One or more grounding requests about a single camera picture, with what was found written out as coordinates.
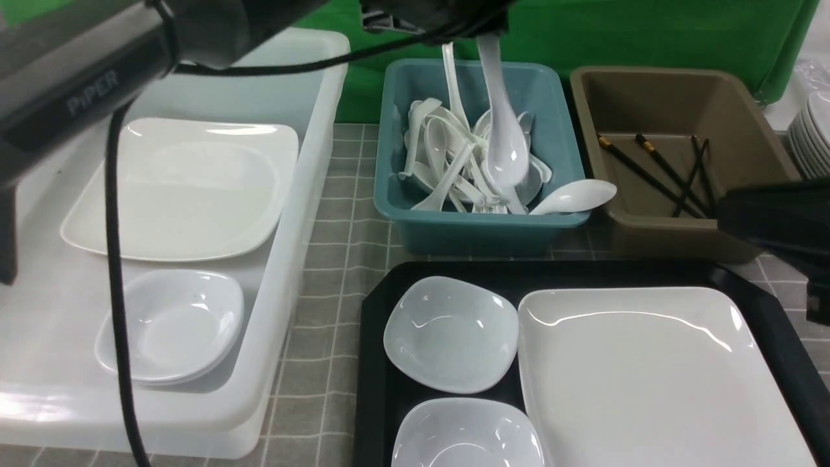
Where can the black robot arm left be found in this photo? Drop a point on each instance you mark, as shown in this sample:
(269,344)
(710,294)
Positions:
(67,69)

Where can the black serving tray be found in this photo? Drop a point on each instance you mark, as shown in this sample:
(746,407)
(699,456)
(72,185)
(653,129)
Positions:
(385,395)

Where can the stack of white plates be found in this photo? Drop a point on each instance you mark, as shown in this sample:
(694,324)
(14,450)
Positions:
(808,136)

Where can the teal plastic bin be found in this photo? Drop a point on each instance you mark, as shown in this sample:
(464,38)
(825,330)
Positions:
(532,88)

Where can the white square plate in tub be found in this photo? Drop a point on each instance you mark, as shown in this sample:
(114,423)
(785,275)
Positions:
(193,191)

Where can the large white plastic tub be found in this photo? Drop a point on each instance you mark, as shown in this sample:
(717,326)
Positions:
(209,413)

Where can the white spoon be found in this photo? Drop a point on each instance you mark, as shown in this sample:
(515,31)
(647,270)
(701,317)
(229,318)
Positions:
(455,101)
(508,157)
(578,196)

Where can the upright white spoon in bin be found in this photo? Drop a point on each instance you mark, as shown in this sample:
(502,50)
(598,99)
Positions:
(455,101)

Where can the white bowl in tub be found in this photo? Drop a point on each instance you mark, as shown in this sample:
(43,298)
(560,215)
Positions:
(180,323)

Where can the white spoon on bin rim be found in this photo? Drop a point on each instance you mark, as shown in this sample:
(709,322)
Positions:
(578,196)

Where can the brown plastic bin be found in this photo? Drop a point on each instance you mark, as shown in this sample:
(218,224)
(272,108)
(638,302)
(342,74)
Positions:
(669,106)

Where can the large white rice plate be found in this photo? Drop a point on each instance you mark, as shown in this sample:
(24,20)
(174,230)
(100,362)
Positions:
(660,376)

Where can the white bowl tray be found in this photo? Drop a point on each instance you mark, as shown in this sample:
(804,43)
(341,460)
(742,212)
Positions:
(452,336)
(466,431)

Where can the green backdrop cloth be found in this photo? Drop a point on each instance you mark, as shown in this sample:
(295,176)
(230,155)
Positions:
(756,41)

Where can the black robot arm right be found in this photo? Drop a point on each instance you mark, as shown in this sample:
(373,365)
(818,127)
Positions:
(790,220)

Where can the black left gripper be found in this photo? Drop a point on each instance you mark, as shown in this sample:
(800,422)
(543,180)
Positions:
(463,19)

